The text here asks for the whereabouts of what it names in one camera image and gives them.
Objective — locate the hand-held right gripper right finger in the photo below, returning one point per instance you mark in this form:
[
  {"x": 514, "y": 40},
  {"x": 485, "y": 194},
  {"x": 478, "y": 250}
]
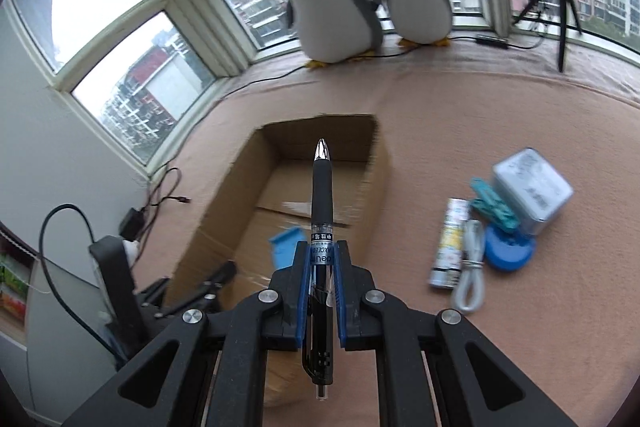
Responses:
[{"x": 342, "y": 297}]

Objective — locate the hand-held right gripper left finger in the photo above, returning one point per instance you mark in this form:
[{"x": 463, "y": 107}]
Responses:
[{"x": 302, "y": 297}]

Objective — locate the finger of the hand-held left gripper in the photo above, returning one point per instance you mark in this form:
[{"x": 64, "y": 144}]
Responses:
[
  {"x": 195, "y": 303},
  {"x": 220, "y": 274}
]

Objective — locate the blue phone stand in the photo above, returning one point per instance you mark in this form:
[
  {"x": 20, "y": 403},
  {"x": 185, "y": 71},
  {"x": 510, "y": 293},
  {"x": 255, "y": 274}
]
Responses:
[{"x": 287, "y": 249}]

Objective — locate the black pen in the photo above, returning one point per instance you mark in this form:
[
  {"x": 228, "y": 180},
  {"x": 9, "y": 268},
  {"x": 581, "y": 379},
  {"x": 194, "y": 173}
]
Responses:
[{"x": 322, "y": 197}]

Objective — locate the cardboard box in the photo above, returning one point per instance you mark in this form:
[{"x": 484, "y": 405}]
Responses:
[{"x": 290, "y": 187}]

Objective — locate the white printed marker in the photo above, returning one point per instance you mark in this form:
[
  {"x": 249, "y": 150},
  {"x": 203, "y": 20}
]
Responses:
[{"x": 450, "y": 247}]

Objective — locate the blue round disc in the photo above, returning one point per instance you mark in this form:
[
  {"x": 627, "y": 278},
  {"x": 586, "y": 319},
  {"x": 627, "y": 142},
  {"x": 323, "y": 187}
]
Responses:
[{"x": 510, "y": 254}]

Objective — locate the teal clothespin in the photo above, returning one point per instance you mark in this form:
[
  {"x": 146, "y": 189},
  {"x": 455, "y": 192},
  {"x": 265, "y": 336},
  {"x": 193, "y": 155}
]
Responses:
[{"x": 492, "y": 207}]

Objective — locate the light blue tin box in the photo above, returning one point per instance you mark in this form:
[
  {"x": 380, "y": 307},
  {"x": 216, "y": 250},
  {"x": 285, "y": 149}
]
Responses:
[{"x": 530, "y": 187}]

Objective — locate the white power strip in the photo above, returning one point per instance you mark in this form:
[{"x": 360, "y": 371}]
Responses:
[{"x": 131, "y": 251}]

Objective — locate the colourful packets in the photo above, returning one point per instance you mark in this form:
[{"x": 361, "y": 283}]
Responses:
[{"x": 12, "y": 282}]

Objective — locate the black tripod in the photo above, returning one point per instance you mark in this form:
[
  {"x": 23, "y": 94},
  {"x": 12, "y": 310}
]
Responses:
[{"x": 562, "y": 17}]

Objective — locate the white window frame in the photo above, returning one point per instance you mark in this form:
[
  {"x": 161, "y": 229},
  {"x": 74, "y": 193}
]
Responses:
[{"x": 195, "y": 2}]

